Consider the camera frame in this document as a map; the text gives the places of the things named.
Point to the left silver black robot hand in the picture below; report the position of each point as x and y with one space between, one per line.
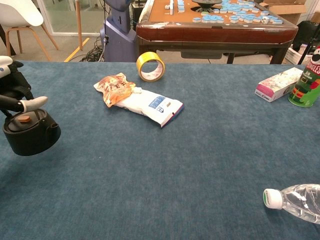
15 85

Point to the black teapot with wooden knob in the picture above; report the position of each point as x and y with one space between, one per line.
32 140

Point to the purple robot base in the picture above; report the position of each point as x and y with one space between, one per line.
117 37

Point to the white chair with wooden legs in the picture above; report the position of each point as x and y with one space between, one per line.
17 12

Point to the wooden pole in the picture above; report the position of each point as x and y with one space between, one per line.
79 25

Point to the orange spouted snack pouch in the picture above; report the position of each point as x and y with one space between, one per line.
113 87

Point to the yellow tape roll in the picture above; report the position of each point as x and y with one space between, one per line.
146 58

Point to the white packet with blue edge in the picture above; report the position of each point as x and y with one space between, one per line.
150 105

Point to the upright white mahjong tile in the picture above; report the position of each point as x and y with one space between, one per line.
171 6

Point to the blue table cloth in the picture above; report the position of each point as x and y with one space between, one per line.
175 162

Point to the green mahjong tile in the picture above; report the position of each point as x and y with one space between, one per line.
204 13

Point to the brown mahjong table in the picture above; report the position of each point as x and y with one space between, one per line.
212 35

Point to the black round dish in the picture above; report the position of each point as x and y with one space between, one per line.
206 2

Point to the white dotted mahjong tile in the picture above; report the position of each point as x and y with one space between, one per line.
265 19

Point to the white floral carton box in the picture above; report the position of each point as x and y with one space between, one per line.
277 83

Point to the brown cardboard box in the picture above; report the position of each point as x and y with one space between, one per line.
287 10

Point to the green Pringles can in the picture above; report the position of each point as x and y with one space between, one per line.
306 85

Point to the black bag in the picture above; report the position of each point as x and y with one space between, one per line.
303 32

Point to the clear plastic water bottle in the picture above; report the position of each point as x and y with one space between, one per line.
297 202

